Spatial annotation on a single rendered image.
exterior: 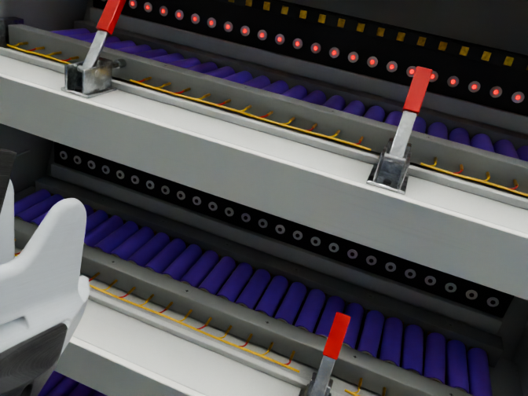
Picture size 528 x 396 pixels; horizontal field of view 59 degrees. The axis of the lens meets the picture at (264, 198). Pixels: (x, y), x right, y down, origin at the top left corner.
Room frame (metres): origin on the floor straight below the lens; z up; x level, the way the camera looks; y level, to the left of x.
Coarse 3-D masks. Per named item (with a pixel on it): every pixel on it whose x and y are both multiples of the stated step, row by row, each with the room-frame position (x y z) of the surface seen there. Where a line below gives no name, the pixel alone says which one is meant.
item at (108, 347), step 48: (240, 240) 0.52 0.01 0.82; (384, 288) 0.49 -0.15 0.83; (96, 336) 0.39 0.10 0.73; (144, 336) 0.40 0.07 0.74; (96, 384) 0.38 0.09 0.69; (144, 384) 0.36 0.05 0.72; (192, 384) 0.36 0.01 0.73; (240, 384) 0.37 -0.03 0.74; (288, 384) 0.38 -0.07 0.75; (336, 384) 0.39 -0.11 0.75
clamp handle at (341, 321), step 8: (336, 312) 0.36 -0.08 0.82; (336, 320) 0.36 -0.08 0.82; (344, 320) 0.36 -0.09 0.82; (336, 328) 0.36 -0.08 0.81; (344, 328) 0.36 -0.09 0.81; (328, 336) 0.36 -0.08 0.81; (336, 336) 0.35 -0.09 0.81; (344, 336) 0.35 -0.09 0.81; (328, 344) 0.35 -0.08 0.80; (336, 344) 0.35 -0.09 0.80; (328, 352) 0.35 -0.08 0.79; (336, 352) 0.35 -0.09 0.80; (328, 360) 0.35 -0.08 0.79; (320, 368) 0.35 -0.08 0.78; (328, 368) 0.35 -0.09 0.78; (320, 376) 0.35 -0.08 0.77; (328, 376) 0.35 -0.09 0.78; (320, 384) 0.35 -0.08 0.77; (312, 392) 0.35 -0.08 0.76; (320, 392) 0.35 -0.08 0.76
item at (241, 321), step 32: (32, 224) 0.48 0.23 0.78; (96, 256) 0.45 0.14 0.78; (96, 288) 0.43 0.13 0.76; (128, 288) 0.44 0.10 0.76; (160, 288) 0.43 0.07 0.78; (192, 288) 0.44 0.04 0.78; (224, 320) 0.42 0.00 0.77; (256, 320) 0.41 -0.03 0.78; (288, 352) 0.40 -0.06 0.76; (320, 352) 0.39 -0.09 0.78; (352, 352) 0.40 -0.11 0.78; (384, 384) 0.38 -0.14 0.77; (416, 384) 0.38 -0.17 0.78
